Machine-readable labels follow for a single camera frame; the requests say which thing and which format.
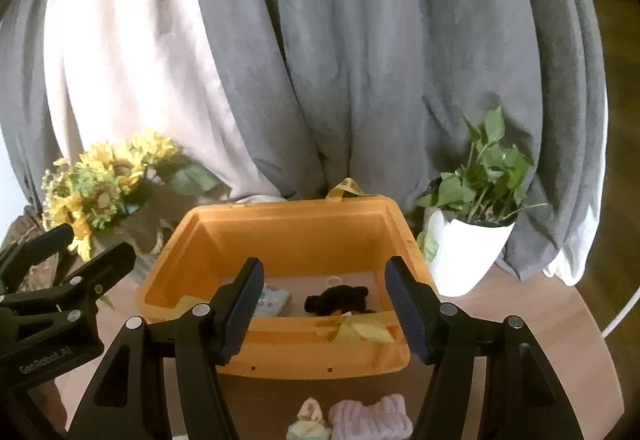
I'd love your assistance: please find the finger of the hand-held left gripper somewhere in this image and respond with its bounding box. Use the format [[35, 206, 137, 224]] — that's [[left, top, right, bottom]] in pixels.
[[0, 241, 137, 336], [0, 223, 76, 292]]

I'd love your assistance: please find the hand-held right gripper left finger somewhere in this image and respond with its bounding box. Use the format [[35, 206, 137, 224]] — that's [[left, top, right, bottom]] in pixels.
[[65, 257, 266, 440]]

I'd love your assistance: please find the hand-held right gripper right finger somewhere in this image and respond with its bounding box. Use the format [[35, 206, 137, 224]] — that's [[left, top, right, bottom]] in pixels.
[[384, 255, 576, 440]]

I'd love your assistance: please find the orange plastic storage box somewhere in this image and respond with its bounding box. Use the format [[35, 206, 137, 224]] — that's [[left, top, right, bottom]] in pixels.
[[135, 177, 441, 380]]

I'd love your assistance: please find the lavender fluffy headband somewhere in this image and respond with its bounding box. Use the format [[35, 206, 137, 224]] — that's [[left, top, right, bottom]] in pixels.
[[327, 394, 415, 440]]

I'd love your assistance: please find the pastel patterned cloth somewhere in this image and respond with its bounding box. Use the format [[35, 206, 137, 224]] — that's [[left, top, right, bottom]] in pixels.
[[286, 397, 333, 440]]

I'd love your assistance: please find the small light patterned pouch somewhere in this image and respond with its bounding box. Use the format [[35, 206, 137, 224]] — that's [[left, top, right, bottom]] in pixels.
[[255, 285, 292, 318]]

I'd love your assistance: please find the pale ribbed vase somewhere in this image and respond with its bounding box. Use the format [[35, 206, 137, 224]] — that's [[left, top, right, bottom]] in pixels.
[[112, 207, 171, 278]]

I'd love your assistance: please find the black plush toy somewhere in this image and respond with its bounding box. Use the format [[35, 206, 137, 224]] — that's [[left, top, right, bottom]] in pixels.
[[304, 285, 378, 318]]

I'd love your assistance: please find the white plant pot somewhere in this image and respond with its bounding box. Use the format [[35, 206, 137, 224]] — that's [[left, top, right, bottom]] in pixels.
[[422, 207, 518, 298]]

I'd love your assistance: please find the artificial sunflower bouquet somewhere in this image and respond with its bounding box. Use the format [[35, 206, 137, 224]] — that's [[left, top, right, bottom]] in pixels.
[[42, 127, 221, 261]]

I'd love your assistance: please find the green leafy plant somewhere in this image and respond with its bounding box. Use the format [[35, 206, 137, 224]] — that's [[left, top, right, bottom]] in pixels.
[[416, 106, 551, 226]]

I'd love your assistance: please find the cream curtain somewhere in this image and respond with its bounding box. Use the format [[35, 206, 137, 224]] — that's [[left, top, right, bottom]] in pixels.
[[47, 0, 291, 206]]

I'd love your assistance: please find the grey curtain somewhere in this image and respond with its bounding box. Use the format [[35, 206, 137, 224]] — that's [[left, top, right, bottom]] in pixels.
[[0, 0, 608, 281]]

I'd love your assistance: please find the white cable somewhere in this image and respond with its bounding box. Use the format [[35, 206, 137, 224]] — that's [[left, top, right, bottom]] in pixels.
[[600, 285, 640, 342]]

